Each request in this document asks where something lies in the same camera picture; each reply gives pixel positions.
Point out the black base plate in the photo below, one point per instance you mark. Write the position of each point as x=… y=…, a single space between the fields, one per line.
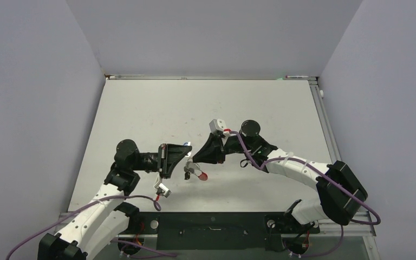
x=175 y=238

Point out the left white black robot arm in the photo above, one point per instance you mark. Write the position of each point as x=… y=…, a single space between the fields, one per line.
x=94 y=225

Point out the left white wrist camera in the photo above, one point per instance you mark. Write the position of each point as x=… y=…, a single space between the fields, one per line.
x=161 y=190

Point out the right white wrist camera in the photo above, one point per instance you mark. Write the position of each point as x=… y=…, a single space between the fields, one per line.
x=218 y=128

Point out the grey red keyring holder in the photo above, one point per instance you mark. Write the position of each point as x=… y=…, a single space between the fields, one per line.
x=195 y=170

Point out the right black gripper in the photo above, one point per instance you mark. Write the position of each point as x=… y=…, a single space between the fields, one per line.
x=213 y=151

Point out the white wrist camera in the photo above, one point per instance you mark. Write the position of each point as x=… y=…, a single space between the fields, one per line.
x=218 y=128
x=161 y=190

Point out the aluminium right side rail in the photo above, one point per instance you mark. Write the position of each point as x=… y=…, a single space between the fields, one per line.
x=324 y=120

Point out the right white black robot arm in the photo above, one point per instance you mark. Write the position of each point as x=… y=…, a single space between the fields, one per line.
x=340 y=193

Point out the aluminium back rail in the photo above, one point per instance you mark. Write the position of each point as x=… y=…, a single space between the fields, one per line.
x=248 y=77

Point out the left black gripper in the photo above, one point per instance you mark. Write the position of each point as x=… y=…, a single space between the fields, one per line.
x=168 y=155

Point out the aluminium front rail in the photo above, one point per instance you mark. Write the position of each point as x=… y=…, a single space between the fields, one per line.
x=245 y=221

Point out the aluminium rail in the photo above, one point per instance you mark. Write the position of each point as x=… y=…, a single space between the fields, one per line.
x=245 y=221
x=324 y=120
x=248 y=77

